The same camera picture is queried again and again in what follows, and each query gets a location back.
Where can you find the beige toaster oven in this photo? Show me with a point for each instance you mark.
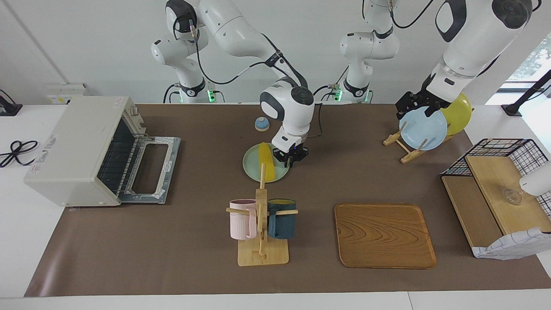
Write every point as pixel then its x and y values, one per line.
pixel 64 146

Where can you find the brown table mat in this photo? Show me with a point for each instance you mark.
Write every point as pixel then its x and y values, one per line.
pixel 172 241

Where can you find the pink mug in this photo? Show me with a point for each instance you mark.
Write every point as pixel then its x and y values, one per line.
pixel 241 221

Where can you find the yellow plate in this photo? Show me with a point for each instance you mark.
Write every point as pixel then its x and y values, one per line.
pixel 458 116

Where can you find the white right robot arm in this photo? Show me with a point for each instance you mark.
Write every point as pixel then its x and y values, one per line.
pixel 292 107

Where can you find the wooden two-tier shelf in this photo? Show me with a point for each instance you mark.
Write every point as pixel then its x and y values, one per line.
pixel 495 181

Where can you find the white wall socket box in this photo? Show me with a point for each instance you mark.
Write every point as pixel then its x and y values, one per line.
pixel 64 92

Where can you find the oven door with glass window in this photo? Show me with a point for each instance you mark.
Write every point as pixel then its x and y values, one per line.
pixel 173 155

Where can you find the brown wooden tray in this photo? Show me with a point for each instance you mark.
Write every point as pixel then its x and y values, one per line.
pixel 383 237

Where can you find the wooden plate rack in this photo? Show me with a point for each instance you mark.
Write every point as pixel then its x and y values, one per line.
pixel 409 156

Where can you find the white checked cloth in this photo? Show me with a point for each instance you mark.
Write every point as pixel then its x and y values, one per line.
pixel 516 245

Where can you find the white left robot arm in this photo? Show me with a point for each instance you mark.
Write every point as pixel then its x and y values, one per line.
pixel 473 38

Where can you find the light blue plate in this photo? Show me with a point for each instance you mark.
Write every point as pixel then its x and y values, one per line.
pixel 432 129

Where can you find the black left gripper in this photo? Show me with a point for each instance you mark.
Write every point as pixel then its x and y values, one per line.
pixel 415 101

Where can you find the white rounded object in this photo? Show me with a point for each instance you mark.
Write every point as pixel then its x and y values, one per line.
pixel 538 181

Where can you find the dark blue mug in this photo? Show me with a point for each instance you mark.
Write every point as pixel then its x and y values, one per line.
pixel 284 226

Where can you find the wooden mug tree stand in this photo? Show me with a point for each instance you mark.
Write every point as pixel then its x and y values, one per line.
pixel 262 254

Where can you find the black clamp stand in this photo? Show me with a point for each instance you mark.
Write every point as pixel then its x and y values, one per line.
pixel 512 110

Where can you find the clear glass cup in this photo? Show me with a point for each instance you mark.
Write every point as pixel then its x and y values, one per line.
pixel 512 196

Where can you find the yellow corn cob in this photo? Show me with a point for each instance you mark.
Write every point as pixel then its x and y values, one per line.
pixel 269 165

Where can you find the black desk mount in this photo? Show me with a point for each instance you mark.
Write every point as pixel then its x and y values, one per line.
pixel 8 110

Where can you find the pale green plate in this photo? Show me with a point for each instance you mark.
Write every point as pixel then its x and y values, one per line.
pixel 252 165

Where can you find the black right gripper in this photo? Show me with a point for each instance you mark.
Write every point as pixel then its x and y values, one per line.
pixel 292 151

